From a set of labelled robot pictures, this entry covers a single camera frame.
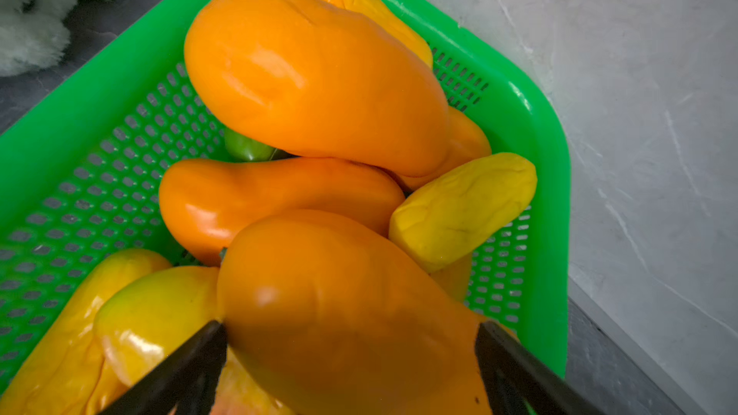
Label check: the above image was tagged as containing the green plastic basket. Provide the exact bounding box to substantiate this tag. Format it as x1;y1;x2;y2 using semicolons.
1;0;571;385

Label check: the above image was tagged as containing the yellow mango right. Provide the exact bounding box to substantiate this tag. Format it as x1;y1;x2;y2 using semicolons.
388;153;537;274

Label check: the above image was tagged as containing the yellow mango bottom left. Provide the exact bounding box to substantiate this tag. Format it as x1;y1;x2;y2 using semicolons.
1;249;172;414

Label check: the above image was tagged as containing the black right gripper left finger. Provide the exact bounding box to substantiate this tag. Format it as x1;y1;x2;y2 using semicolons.
103;321;227;414

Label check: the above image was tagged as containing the yellow-green mango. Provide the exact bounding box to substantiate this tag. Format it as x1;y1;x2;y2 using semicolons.
93;266;219;387

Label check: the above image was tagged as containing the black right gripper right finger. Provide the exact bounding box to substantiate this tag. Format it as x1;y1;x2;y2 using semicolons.
475;321;603;415

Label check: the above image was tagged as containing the yellow mango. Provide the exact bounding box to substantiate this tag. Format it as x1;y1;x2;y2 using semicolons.
388;153;537;274
1;249;172;414

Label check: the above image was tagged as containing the large orange mango top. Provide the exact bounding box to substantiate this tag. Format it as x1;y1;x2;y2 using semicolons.
184;0;450;176

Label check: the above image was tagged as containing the green mango small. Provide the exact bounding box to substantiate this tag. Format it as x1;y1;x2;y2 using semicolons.
224;128;286;163

